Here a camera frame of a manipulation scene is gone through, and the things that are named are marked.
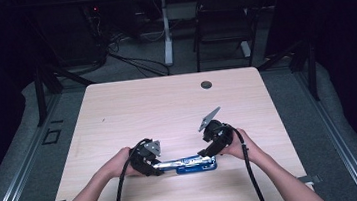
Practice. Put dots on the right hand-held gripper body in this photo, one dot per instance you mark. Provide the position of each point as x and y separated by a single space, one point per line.
220 136

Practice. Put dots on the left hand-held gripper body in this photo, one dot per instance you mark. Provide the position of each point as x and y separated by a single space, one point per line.
142 158

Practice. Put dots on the blue stapler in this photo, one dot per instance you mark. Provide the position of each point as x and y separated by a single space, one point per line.
193 168

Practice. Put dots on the person's left hand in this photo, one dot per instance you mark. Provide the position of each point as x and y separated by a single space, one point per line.
118 165

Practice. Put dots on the person's right hand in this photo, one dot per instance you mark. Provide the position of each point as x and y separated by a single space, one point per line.
243 149

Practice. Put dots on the dark round table grommet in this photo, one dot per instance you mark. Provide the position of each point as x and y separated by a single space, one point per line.
206 84

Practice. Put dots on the black chair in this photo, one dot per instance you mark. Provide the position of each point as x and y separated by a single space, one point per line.
225 25

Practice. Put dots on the black metal stand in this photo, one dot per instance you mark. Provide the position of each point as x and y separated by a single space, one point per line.
312 73
41 95

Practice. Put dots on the white desk leg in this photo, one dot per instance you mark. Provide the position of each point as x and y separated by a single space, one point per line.
166 31

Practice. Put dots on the aluminium floor rail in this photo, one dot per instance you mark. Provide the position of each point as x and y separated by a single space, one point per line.
342 143
16 171

